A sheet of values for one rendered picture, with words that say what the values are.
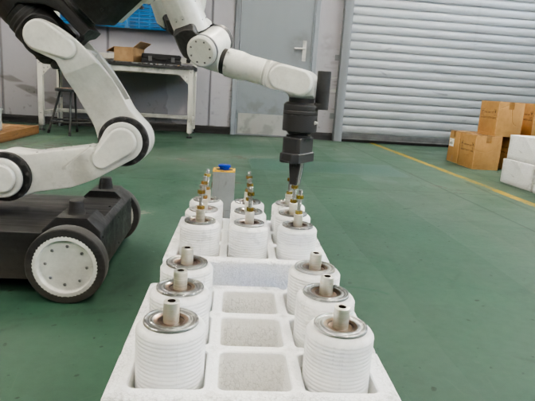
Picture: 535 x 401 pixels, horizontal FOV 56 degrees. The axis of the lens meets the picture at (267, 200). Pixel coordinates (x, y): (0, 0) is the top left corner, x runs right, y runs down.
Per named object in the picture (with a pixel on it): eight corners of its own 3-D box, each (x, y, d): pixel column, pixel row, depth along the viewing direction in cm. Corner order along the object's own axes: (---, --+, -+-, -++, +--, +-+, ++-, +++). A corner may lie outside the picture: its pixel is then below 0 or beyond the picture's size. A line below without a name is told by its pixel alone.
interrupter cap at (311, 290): (306, 303, 79) (306, 299, 79) (299, 285, 86) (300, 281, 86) (353, 305, 80) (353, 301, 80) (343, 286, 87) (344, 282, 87)
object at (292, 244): (294, 285, 134) (300, 219, 130) (318, 298, 126) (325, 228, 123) (265, 291, 129) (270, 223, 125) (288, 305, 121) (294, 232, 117)
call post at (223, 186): (208, 266, 164) (212, 171, 157) (209, 258, 171) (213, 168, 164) (230, 267, 164) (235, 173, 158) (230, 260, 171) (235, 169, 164)
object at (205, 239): (172, 296, 122) (173, 223, 118) (185, 282, 131) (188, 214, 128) (209, 301, 120) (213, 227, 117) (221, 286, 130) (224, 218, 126)
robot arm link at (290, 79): (308, 99, 123) (255, 84, 125) (313, 99, 131) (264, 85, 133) (315, 72, 121) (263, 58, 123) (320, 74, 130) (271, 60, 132)
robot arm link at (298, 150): (291, 157, 140) (295, 113, 137) (324, 161, 135) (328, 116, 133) (269, 161, 129) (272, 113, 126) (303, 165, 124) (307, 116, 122)
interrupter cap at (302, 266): (296, 276, 91) (297, 272, 90) (292, 262, 98) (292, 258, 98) (338, 278, 91) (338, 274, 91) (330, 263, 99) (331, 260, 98)
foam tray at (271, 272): (161, 330, 119) (162, 258, 116) (180, 271, 157) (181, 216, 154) (325, 336, 122) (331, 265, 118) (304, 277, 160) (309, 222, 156)
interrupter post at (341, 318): (333, 332, 70) (335, 309, 70) (329, 324, 73) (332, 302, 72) (350, 332, 70) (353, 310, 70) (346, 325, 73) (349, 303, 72)
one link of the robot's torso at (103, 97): (118, 177, 144) (5, 36, 134) (129, 168, 161) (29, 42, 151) (161, 146, 143) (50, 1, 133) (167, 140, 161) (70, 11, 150)
